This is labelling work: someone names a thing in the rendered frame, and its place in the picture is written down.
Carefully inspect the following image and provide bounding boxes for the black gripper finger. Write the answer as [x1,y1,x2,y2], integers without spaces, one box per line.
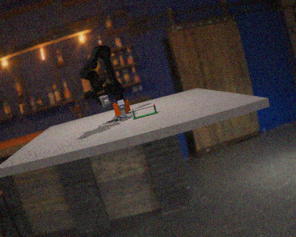
[104,87,110,96]
[92,92,102,105]

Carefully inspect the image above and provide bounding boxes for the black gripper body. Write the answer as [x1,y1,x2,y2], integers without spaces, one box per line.
[84,77,115,99]

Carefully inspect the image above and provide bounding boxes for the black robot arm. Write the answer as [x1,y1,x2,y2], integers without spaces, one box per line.
[80,45,125,104]

